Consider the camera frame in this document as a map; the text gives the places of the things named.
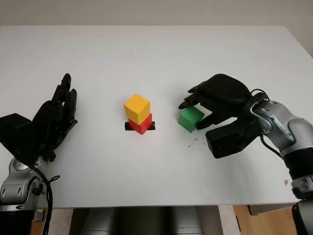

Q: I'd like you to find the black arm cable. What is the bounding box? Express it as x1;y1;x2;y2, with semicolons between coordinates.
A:
250;88;283;159
28;166;61;235

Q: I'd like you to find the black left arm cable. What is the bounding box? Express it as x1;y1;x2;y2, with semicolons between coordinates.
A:
28;166;61;235

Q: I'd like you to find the grey flat box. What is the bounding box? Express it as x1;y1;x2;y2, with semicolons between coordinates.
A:
248;203;294;216

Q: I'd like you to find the green wooden cube block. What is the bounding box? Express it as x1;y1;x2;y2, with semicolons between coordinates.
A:
178;105;205;133

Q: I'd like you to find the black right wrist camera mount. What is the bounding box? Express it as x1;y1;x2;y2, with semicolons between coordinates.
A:
205;117;260;159

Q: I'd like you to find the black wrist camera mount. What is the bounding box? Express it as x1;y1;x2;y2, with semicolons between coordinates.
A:
0;113;47;167
205;117;260;159

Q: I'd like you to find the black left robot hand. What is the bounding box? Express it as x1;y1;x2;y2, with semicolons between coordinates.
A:
31;72;79;163

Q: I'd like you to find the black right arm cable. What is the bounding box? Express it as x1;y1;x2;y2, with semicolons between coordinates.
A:
250;88;283;159

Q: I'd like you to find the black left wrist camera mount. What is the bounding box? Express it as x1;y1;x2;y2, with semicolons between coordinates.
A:
0;113;47;167

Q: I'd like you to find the grey robot body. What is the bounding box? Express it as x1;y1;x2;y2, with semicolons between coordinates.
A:
69;207;216;235

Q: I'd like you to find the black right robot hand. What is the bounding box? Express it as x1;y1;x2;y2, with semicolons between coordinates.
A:
178;73;254;131

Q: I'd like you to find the yellow wooden cube block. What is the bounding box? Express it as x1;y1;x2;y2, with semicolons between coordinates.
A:
123;94;150;124

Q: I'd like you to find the black tape strip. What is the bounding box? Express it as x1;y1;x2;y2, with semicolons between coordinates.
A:
124;121;157;131

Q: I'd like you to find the red wooden cube block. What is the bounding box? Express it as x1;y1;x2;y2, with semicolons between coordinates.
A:
129;113;153;135

